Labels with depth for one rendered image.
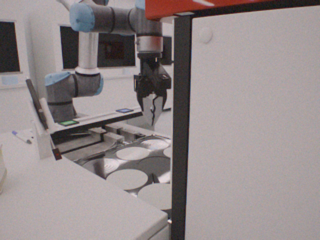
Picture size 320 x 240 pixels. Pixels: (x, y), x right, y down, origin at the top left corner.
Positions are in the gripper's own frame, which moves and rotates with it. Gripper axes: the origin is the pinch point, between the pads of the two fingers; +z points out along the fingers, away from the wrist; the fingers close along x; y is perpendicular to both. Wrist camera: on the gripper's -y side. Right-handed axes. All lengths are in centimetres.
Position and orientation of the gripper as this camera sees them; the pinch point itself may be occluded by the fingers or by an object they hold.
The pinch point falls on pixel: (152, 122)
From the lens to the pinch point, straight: 69.0
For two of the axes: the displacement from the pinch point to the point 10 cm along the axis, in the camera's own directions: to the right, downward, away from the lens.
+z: 0.0, 9.6, 2.7
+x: -9.3, 1.0, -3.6
